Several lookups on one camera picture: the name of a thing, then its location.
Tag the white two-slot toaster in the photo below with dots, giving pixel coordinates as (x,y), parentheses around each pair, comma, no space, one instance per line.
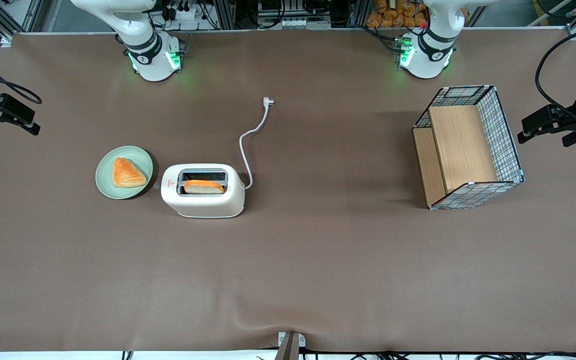
(203,202)

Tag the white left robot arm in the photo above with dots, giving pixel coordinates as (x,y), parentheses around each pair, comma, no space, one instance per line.
(425,52)

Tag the triangular golden pastry bread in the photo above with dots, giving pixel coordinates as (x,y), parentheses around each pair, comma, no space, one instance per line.
(127,174)

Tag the toast slice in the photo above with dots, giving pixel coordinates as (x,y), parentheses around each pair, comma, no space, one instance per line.
(203,187)

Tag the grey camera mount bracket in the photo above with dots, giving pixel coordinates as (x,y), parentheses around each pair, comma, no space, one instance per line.
(290,345)

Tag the pale green round plate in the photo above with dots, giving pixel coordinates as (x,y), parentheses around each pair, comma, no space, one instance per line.
(105,175)

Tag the white terminal block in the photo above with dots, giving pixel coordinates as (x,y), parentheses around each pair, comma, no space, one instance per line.
(303,23)

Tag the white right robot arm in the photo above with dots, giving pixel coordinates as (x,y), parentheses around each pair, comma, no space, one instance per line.
(150,55)

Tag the aluminium frame profile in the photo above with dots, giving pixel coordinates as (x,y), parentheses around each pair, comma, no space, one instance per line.
(225,12)

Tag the white power strip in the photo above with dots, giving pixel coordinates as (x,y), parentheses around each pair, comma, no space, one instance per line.
(183,13)

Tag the bag of bread rolls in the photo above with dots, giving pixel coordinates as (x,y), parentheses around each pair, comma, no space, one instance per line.
(393,17)

